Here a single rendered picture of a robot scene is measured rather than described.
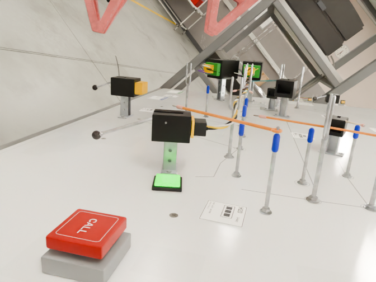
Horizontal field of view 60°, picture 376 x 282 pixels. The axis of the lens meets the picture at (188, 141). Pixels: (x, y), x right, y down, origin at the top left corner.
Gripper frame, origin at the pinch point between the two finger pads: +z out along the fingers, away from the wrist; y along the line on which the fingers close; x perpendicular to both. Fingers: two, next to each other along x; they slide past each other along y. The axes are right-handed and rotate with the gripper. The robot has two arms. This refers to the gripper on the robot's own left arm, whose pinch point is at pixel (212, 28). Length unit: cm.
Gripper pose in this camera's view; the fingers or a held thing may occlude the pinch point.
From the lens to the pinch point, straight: 47.2
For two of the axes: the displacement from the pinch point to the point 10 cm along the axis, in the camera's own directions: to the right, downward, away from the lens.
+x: -8.7, -4.6, -1.5
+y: -0.2, -2.8, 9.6
